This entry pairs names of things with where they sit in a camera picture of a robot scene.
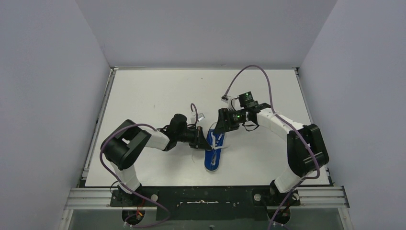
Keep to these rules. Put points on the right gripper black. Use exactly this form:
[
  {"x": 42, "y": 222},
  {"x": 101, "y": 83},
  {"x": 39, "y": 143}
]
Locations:
[{"x": 225, "y": 123}]

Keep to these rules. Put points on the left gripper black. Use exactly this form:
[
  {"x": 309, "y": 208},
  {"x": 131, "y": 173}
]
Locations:
[{"x": 197, "y": 139}]

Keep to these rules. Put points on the white shoelace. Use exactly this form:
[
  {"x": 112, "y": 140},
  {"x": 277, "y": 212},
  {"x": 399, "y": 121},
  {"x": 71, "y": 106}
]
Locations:
[{"x": 217, "y": 143}]

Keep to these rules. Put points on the blue canvas sneaker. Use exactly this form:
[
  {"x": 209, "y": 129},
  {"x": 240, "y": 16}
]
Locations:
[{"x": 214, "y": 150}]

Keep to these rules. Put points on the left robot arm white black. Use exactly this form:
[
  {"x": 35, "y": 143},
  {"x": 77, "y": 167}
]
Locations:
[{"x": 125, "y": 144}]

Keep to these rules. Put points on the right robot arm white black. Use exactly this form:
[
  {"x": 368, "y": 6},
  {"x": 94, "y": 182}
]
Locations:
[{"x": 306, "y": 150}]

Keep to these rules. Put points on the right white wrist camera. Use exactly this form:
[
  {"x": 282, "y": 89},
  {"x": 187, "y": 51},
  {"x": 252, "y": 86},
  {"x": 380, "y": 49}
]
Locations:
[{"x": 230, "y": 101}]

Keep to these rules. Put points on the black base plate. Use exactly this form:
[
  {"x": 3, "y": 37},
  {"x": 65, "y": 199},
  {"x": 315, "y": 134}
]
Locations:
[{"x": 257, "y": 202}]

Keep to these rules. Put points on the right side aluminium rail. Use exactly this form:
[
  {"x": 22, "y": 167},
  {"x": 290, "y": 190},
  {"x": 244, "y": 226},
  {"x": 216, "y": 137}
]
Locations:
[{"x": 304, "y": 115}]

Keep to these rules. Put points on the aluminium rail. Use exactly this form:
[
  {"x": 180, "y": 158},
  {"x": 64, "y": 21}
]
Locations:
[
  {"x": 304, "y": 115},
  {"x": 98, "y": 123},
  {"x": 99, "y": 198}
]

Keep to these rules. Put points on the left side aluminium rail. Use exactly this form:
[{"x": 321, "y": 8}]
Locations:
[{"x": 98, "y": 123}]

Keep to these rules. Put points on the aluminium front rail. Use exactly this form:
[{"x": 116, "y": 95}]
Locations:
[{"x": 99, "y": 198}]

